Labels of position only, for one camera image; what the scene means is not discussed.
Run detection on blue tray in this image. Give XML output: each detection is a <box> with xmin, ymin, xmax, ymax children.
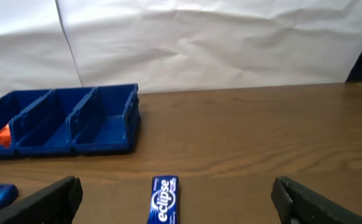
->
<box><xmin>0</xmin><ymin>83</ymin><xmax>141</xmax><ymax>157</ymax></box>

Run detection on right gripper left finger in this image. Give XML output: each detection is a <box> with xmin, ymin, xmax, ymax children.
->
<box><xmin>0</xmin><ymin>175</ymin><xmax>83</xmax><ymax>224</ymax></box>

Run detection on orange candy box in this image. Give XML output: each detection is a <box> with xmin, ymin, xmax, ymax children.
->
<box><xmin>0</xmin><ymin>123</ymin><xmax>12</xmax><ymax>149</ymax></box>

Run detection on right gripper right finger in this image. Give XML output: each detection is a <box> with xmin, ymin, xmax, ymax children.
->
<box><xmin>270</xmin><ymin>175</ymin><xmax>362</xmax><ymax>224</ymax></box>

